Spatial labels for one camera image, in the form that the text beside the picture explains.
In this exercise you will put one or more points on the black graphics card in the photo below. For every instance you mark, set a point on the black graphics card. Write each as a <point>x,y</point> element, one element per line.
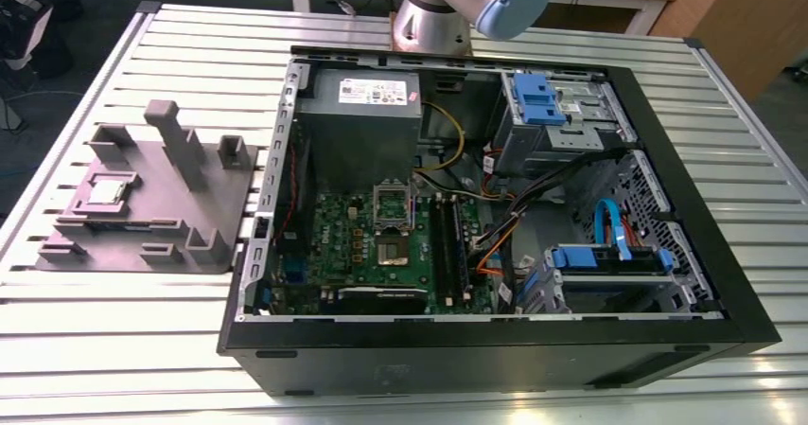
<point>379,299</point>

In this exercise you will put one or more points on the blue drive carrier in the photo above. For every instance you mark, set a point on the blue drive carrier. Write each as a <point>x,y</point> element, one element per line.
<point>537,93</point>

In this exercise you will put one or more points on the black PC case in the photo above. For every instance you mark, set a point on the black PC case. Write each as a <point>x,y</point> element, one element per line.
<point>442,349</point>

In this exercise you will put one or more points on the grey parts rack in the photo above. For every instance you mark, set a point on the grey parts rack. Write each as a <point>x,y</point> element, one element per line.
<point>158,198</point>

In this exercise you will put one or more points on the grey metal drive cage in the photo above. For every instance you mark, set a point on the grey metal drive cage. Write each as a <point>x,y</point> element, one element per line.
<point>569,146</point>

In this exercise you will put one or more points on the blue VGA port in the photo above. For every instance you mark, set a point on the blue VGA port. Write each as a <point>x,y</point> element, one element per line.
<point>266,299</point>

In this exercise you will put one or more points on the hard disk in blue carrier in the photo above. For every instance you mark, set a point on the hard disk in blue carrier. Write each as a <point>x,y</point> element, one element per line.
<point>578,258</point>

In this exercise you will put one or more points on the metal disk bay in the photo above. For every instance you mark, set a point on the metal disk bay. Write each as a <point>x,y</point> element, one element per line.
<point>606,297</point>

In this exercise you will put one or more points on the black RAM slot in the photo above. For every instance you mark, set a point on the black RAM slot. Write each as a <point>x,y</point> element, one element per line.
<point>459,254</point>
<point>438,250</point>
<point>449,250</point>

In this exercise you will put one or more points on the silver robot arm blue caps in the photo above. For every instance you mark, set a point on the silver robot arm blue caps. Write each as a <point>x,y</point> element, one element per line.
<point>435,23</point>

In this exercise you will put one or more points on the brown wooden cabinet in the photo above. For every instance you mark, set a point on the brown wooden cabinet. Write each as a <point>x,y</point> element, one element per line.
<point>745,18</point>

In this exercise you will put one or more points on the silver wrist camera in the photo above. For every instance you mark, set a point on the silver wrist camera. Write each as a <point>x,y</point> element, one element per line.
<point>39,23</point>

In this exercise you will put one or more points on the green motherboard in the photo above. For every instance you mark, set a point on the green motherboard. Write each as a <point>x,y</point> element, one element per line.
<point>341,264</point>

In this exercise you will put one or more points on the silver square CPU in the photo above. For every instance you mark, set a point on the silver square CPU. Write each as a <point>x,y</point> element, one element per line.
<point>106,192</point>

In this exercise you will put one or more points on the grey power supply unit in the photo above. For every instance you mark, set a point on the grey power supply unit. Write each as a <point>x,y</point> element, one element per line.
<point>361,146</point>

